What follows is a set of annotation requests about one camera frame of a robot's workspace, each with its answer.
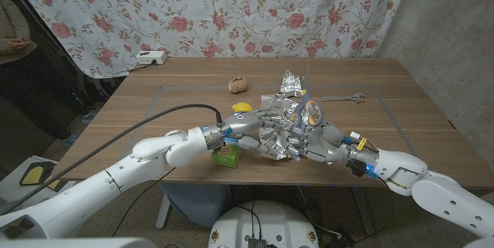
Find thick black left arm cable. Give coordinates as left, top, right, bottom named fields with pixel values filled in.
left=0, top=103, right=224, bottom=216

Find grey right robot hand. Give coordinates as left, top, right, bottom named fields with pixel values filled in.
left=286, top=123, right=380, bottom=168

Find black power adapter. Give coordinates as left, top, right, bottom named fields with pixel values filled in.
left=327, top=232, right=356, bottom=248

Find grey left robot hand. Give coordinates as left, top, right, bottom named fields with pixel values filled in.
left=202, top=108, right=294, bottom=155

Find silver metal tool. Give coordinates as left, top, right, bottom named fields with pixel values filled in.
left=320, top=92, right=367, bottom=104

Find yellow lemon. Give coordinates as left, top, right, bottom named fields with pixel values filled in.
left=232, top=102, right=254, bottom=114

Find grey orange handled scissors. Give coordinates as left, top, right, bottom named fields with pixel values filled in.
left=289, top=62, right=324, bottom=130

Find white power strip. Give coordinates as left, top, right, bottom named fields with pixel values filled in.
left=135, top=50, right=168, bottom=66

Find person in beige jacket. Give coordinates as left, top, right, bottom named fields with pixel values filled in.
left=0, top=0, right=100, bottom=148

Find small crumpled aluminum foil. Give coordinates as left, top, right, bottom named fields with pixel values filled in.
left=279, top=70, right=306, bottom=98

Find white robot body panel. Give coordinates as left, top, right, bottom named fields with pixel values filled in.
left=0, top=237, right=157, bottom=248

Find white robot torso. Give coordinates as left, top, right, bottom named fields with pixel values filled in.
left=208, top=200, right=320, bottom=248

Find large aluminum foil sheet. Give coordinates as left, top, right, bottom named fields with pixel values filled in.
left=258, top=93, right=330, bottom=162

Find brown potato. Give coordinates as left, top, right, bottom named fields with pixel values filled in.
left=228, top=75, right=249, bottom=94

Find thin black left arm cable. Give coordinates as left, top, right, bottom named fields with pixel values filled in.
left=110, top=167, right=177, bottom=238

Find green blue sponge package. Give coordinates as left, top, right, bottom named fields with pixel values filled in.
left=211, top=143, right=242, bottom=169

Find grey blue stool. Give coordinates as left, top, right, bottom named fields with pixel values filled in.
left=158, top=184, right=232, bottom=229

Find yellow black floor mat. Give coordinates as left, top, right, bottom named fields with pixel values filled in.
left=19, top=161, right=65, bottom=192

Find floral backdrop cloth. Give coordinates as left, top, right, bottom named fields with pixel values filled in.
left=5, top=0, right=414, bottom=80

